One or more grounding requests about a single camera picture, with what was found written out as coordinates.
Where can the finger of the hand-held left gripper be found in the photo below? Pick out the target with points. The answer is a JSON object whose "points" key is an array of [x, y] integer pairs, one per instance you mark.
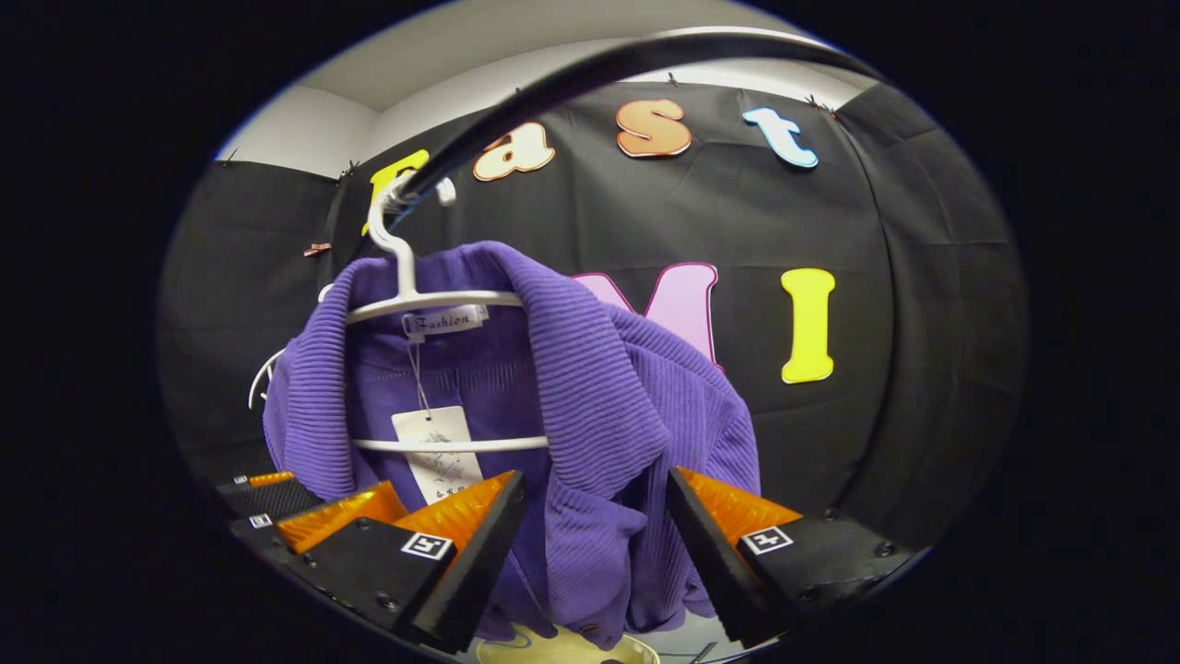
{"points": [[341, 521], [272, 498]]}

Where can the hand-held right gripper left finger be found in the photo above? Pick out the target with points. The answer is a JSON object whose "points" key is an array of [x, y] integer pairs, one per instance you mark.
{"points": [[479, 572]]}

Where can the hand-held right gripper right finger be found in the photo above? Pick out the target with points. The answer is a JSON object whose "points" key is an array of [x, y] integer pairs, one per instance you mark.
{"points": [[710, 553]]}

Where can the purple ribbed jacket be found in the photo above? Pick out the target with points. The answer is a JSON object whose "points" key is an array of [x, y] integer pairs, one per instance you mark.
{"points": [[599, 406]]}

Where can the white plastic hanger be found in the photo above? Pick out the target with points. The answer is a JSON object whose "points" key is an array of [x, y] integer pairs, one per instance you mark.
{"points": [[498, 444], [447, 192]]}

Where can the black clothes rack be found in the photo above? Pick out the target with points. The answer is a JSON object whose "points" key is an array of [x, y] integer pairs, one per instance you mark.
{"points": [[590, 65]]}

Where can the white paper price tag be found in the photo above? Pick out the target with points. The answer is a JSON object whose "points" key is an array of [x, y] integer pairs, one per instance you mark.
{"points": [[433, 452]]}

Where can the black backdrop cloth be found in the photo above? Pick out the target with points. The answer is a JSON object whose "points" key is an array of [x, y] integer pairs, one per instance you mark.
{"points": [[876, 323]]}

